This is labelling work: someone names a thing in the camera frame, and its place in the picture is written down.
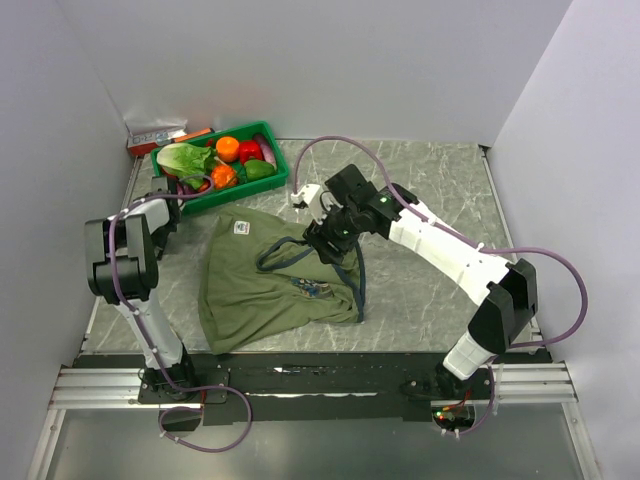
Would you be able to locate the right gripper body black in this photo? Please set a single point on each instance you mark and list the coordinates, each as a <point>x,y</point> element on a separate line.
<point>339,228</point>

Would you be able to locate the olive green tank top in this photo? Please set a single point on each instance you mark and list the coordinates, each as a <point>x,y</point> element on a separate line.
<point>261,279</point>

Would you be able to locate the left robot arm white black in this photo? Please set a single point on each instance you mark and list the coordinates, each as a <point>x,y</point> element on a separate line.
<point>121,257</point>

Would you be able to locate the green toy pepper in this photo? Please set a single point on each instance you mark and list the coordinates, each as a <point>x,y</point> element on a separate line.
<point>256,170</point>

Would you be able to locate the purple toy eggplant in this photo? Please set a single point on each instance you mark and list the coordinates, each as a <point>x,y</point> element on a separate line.
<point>266,149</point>

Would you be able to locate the green plastic tray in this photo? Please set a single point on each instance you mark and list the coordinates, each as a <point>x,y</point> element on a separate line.
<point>207,196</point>

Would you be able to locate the red toy pepper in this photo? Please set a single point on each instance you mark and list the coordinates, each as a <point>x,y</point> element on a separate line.
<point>249,150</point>

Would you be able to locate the orange toy pumpkin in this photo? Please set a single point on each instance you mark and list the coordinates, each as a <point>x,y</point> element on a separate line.
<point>224,176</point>

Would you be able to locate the orange toy fruit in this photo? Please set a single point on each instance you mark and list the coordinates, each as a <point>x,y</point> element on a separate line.
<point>227,149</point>

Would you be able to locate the purple toy onion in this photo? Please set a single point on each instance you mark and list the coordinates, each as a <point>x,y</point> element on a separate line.
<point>190,190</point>

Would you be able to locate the toy lettuce head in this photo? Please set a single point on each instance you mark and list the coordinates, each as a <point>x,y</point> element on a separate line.
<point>185,160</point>

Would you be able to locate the red white carton box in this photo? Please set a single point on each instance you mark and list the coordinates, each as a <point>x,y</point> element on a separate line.
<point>150,138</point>

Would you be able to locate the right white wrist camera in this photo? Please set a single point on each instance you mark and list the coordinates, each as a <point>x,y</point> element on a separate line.
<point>314,198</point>

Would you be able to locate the aluminium rail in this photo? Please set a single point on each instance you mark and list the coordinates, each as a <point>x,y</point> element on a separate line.
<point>120,388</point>

